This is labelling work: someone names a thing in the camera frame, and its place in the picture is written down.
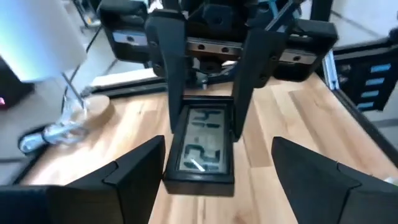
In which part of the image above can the blue-grey metal table frame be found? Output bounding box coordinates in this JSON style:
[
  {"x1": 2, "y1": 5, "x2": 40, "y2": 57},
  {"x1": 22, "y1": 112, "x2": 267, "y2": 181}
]
[{"x1": 323, "y1": 27, "x2": 398, "y2": 113}]

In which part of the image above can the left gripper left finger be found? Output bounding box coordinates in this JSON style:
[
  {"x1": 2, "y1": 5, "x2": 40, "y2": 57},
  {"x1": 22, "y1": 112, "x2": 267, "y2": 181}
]
[{"x1": 0, "y1": 134, "x2": 167, "y2": 224}]

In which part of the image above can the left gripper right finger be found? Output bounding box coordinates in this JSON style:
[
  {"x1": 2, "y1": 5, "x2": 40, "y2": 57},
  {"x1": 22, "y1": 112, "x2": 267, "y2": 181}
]
[{"x1": 271, "y1": 136, "x2": 398, "y2": 224}]

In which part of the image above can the round wooden lamp base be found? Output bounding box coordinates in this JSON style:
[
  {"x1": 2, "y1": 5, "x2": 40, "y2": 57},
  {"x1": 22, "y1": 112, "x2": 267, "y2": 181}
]
[{"x1": 79, "y1": 94, "x2": 116, "y2": 128}]

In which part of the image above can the white cylindrical lamp shade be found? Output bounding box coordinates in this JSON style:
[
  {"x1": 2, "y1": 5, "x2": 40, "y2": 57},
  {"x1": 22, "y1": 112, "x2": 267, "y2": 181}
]
[{"x1": 0, "y1": 0, "x2": 88, "y2": 83}]

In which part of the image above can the black digital clock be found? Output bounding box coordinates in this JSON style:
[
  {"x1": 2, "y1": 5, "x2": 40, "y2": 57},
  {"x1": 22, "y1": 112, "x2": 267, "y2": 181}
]
[{"x1": 162, "y1": 95, "x2": 236, "y2": 198}]

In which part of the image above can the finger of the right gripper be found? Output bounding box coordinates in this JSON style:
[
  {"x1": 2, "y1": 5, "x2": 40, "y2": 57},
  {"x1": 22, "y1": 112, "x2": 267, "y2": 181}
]
[
  {"x1": 145, "y1": 8, "x2": 188, "y2": 134},
  {"x1": 231, "y1": 29, "x2": 287, "y2": 143}
]

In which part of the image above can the bundled white lamp cable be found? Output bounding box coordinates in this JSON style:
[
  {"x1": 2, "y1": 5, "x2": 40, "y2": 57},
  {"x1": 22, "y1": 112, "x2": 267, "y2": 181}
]
[{"x1": 17, "y1": 93, "x2": 93, "y2": 155}]

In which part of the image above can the metal lamp stem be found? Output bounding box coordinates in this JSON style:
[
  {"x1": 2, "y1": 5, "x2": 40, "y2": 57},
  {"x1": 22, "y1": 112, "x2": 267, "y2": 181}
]
[{"x1": 61, "y1": 72, "x2": 88, "y2": 110}]

